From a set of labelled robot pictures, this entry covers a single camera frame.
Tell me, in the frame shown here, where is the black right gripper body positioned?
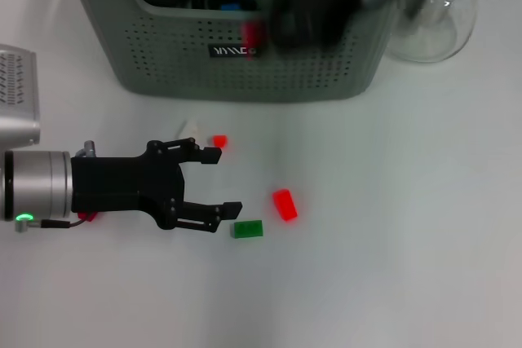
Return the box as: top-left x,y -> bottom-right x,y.
271,0 -> 369,53

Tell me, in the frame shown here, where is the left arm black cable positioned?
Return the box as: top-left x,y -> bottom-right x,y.
15,215 -> 93,234

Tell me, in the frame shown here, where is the green toy brick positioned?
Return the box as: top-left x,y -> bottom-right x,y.
232,219 -> 264,239

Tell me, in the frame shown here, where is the grey-green perforated storage bin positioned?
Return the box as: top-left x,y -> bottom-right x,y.
60,0 -> 431,104

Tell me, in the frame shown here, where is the red slope toy brick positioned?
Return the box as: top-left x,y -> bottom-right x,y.
272,188 -> 299,222

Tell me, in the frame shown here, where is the glass carafe black lid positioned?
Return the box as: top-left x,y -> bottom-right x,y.
385,0 -> 486,64

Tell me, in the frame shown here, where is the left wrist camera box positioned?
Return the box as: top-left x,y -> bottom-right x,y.
0,44 -> 42,150

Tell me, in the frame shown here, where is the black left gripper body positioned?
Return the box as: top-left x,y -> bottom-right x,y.
70,139 -> 186,231

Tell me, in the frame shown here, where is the white toy brick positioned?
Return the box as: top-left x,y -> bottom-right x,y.
177,119 -> 205,138

